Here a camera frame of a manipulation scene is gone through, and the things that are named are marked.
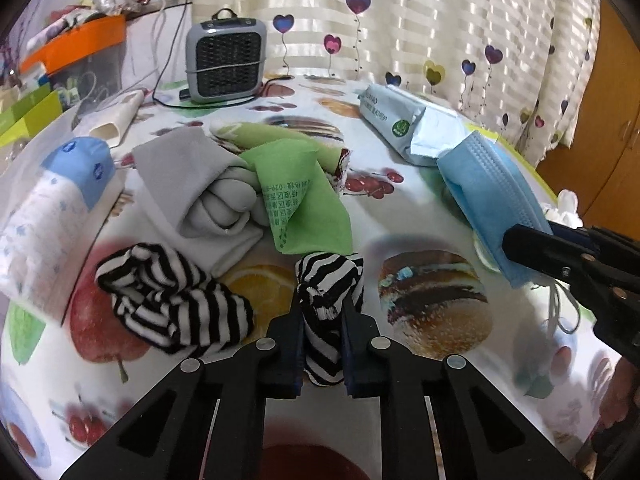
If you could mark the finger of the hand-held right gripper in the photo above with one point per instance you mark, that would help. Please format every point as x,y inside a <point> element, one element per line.
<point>535,247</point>
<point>607,245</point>

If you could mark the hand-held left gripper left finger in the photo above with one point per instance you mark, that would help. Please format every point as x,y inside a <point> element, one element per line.
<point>289,355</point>

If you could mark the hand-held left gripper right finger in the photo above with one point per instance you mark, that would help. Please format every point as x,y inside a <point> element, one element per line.
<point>354,355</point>

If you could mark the black white striped sock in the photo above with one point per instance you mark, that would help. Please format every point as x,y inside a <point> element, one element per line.
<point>165,300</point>
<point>327,285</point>

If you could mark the blue face mask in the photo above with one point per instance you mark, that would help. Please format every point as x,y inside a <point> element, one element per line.
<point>480,185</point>

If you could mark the person's right hand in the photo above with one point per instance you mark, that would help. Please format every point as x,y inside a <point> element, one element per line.
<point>617,395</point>

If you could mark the white socks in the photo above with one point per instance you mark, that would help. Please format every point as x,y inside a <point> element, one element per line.
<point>567,210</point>

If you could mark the wooden wardrobe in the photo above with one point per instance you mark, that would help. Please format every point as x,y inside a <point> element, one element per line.
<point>615,110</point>

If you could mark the wet wipes pack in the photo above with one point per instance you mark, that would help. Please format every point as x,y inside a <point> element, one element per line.
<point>400,115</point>

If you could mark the grey rolled cloth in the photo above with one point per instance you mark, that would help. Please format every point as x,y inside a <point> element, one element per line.
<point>170,175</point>

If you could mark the light green rolled cloth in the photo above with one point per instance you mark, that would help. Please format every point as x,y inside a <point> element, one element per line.
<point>280,135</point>

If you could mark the heart print striped curtain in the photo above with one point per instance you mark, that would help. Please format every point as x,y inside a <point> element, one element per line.
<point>400,20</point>

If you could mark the blue white tissue pack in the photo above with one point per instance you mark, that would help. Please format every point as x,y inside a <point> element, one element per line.
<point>45,220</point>

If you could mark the white plastic holder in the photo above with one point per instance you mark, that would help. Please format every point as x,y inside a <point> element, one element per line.
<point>122,115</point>

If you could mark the grey space heater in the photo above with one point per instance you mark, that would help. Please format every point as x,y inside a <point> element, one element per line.
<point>225,60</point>

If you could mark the lime green box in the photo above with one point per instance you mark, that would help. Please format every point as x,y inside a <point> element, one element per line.
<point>45,117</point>

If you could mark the clear storage box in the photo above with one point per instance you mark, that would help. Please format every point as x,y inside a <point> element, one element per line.
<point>102,70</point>

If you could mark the dark green box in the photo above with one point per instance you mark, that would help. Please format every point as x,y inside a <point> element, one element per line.
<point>30,102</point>

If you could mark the orange plastic basket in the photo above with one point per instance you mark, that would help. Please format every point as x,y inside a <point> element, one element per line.
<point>85,37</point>

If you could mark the pile of sundries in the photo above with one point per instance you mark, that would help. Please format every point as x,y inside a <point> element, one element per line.
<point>65,22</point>

